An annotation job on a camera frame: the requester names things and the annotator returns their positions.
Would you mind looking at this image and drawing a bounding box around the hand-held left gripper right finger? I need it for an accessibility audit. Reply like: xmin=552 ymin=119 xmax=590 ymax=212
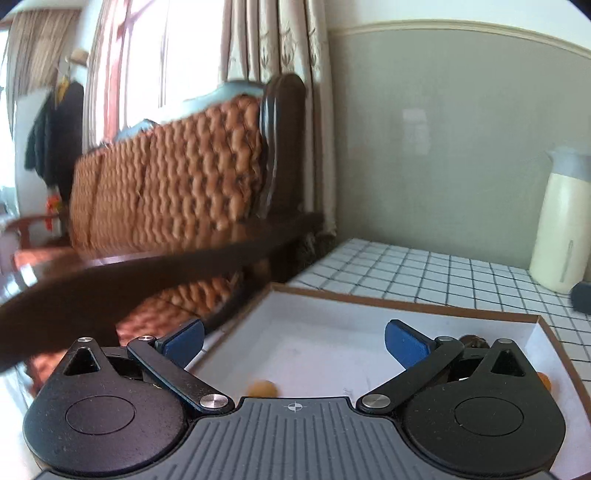
xmin=358 ymin=319 xmax=527 ymax=412

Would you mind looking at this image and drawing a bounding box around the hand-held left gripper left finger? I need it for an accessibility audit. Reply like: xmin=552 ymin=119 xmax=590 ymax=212
xmin=62 ymin=318 xmax=234 ymax=412

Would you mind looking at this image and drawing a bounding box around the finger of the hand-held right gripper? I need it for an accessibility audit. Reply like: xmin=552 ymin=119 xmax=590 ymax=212
xmin=571 ymin=282 xmax=591 ymax=315

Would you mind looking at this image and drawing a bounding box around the white cardboard tray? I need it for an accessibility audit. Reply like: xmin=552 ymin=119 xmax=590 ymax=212
xmin=198 ymin=237 xmax=591 ymax=480

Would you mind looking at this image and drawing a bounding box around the dark wooden armchair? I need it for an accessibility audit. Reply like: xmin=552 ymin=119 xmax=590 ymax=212
xmin=0 ymin=73 xmax=325 ymax=393

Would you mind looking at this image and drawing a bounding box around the cream thermos jug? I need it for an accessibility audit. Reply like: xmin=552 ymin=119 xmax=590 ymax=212
xmin=529 ymin=147 xmax=591 ymax=294

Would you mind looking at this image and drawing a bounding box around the orange woven chair cushion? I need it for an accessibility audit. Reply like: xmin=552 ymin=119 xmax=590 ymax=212
xmin=69 ymin=95 xmax=269 ymax=352

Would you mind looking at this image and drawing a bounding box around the black hanging garment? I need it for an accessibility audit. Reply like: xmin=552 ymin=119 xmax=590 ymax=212
xmin=24 ymin=82 xmax=86 ymax=195

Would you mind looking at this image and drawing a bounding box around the blue cloth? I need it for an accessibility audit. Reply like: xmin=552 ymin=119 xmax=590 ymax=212
xmin=113 ymin=79 xmax=266 ymax=141

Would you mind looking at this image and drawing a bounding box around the beige patterned curtain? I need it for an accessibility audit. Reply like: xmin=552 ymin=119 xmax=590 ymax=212
xmin=90 ymin=0 xmax=339 ymax=237

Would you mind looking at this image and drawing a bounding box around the striped brown curtain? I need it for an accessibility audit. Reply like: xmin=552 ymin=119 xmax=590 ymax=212
xmin=8 ymin=9 xmax=95 ymax=89

